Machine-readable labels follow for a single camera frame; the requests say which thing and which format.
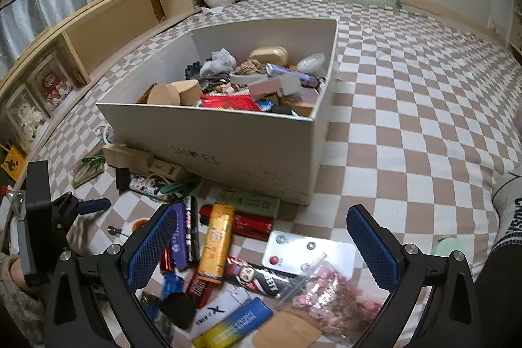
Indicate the round plastic container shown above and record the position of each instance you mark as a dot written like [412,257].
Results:
[312,63]

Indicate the small wall socket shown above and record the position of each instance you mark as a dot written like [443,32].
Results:
[494,25]

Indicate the small tan wooden box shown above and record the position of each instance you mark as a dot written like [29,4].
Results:
[167,170]

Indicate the dark blue lighter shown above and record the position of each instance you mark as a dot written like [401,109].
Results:
[149,301]

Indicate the red foil packet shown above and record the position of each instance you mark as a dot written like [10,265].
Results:
[228,102]

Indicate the glossy red lighter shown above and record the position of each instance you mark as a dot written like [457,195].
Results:
[253,225]

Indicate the small black case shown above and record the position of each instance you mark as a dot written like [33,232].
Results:
[283,110]

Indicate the beige earbud case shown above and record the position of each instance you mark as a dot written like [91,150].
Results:
[269,54]

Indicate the green clip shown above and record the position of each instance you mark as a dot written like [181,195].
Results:
[179,185]

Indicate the small metal key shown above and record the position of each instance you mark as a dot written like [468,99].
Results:
[112,229]

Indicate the white cartoon print pouch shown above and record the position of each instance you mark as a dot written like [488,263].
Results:
[142,185]

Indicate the checkered bed sheet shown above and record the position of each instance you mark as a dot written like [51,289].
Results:
[408,107]

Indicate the white crumpled cloth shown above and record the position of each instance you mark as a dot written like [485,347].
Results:
[220,60]

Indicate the display case with white figures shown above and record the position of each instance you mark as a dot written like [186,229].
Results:
[26,115]

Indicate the olive green packet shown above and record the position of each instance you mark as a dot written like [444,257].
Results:
[248,203]

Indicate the clear packet with green plants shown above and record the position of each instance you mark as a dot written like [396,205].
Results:
[87,170]

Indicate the orange and white scissors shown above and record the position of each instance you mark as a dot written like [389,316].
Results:
[136,225]

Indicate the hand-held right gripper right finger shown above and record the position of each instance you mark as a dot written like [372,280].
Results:
[373,246]

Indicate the yellow box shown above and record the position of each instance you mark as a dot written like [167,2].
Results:
[13,162]

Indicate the wooden bedside shelf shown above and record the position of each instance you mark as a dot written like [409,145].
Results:
[118,26]

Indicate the small black cube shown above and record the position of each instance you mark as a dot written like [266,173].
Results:
[177,311]

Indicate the black cartoon print lighter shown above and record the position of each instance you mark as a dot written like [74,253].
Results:
[257,276]

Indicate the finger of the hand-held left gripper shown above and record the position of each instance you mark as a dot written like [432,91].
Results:
[96,205]

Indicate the yellow orange lighter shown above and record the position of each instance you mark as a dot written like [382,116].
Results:
[216,246]

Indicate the grey plastic tray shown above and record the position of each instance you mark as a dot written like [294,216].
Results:
[281,84]

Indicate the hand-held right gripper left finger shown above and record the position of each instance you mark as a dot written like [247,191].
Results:
[153,246]

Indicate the oval wooden box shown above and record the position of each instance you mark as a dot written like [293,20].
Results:
[189,91]

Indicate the clear bag of pink beads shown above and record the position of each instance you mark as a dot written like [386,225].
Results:
[330,299]

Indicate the clear blue lighter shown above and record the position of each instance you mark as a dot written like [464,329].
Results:
[171,285]

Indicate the white cardboard box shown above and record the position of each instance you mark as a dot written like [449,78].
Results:
[244,140]

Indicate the purple lighter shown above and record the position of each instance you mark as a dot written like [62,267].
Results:
[181,238]

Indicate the person's socked leg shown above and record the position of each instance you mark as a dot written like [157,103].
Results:
[507,209]

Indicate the brown wooden block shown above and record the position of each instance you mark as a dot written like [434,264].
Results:
[304,101]

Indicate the white panel with round buttons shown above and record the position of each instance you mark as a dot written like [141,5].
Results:
[293,248]

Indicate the blue and yellow lighter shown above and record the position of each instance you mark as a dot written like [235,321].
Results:
[236,325]

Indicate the display case with red doll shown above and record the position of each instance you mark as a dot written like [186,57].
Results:
[53,85]

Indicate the rounded wooden tag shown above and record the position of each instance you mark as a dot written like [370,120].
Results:
[285,331]

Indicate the black hair clip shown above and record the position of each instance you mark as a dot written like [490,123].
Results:
[195,70]

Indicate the person's left forearm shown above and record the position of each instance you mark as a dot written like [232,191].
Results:
[16,303]

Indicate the black striped lighter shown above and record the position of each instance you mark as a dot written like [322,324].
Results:
[191,229]

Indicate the white paper scrap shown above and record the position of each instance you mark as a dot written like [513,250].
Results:
[212,10]

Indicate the clear plastic bottle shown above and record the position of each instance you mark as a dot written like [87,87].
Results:
[16,201]

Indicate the mint green pouch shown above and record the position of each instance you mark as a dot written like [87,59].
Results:
[448,246]

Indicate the tan wooden block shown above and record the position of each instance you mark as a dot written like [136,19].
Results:
[126,160]

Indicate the dark red lighter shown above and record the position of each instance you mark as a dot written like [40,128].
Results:
[165,262]

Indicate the brown leather pouch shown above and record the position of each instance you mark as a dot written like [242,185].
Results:
[143,97]

